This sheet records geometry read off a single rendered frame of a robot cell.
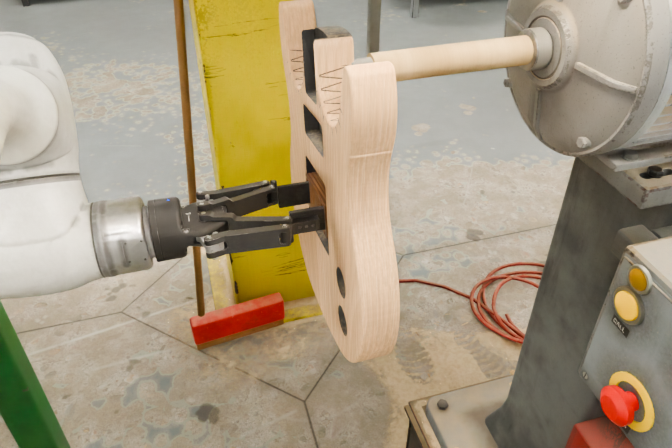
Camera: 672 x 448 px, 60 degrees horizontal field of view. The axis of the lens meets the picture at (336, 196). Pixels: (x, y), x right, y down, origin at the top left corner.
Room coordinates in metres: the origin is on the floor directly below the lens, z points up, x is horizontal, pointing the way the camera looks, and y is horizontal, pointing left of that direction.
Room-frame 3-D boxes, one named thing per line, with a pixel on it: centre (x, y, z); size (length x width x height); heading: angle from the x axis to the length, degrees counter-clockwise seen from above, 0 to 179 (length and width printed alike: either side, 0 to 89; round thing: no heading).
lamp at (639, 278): (0.40, -0.29, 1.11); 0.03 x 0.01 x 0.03; 16
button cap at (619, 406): (0.36, -0.30, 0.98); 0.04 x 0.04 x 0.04; 16
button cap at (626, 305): (0.41, -0.29, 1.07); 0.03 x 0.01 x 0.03; 16
